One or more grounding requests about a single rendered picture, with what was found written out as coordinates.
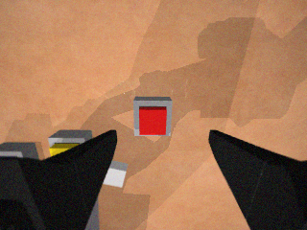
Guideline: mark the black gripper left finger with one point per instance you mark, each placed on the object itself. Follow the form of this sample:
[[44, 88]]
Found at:
[[59, 192]]

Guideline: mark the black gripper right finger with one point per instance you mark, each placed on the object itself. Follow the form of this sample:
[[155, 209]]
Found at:
[[269, 188]]

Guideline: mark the red button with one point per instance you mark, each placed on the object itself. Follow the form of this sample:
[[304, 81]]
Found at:
[[152, 116]]

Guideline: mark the blue button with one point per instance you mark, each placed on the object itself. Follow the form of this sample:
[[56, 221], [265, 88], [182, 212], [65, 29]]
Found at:
[[18, 150]]

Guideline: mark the yellow button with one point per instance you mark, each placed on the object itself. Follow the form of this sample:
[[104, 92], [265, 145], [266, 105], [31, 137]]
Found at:
[[66, 139]]

